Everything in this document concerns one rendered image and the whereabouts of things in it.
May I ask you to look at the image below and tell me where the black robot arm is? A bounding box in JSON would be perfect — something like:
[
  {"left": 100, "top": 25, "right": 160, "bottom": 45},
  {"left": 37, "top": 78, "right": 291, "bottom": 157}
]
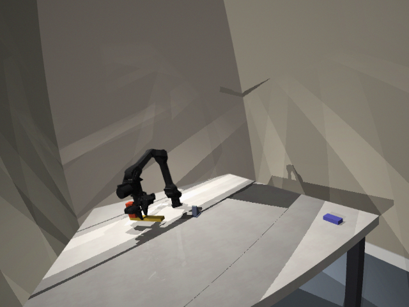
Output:
[{"left": 116, "top": 149, "right": 183, "bottom": 208}]

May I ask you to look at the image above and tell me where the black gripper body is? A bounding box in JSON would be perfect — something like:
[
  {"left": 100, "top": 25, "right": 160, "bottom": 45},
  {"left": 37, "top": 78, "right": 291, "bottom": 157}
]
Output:
[{"left": 124, "top": 190, "right": 145, "bottom": 214}]

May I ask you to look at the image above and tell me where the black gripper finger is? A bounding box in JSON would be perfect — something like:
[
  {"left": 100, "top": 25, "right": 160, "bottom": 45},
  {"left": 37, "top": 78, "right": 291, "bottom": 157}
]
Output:
[
  {"left": 141, "top": 204, "right": 148, "bottom": 216},
  {"left": 135, "top": 209, "right": 143, "bottom": 220}
]

